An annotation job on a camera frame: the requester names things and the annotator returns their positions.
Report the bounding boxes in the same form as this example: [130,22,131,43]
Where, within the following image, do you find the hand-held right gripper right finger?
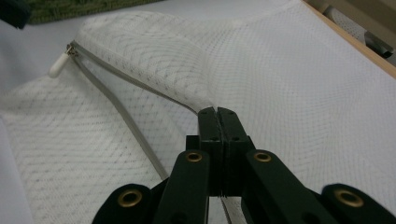
[217,106,256,197]

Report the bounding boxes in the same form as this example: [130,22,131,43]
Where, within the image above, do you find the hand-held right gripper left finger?
[186,106,224,197]

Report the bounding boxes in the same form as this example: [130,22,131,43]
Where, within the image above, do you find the green woven basket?
[26,0,163,25]

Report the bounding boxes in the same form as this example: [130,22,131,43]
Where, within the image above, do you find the white mesh laundry bag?
[0,0,396,224]

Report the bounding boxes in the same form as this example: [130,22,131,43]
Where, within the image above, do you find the white foam board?
[0,0,300,224]

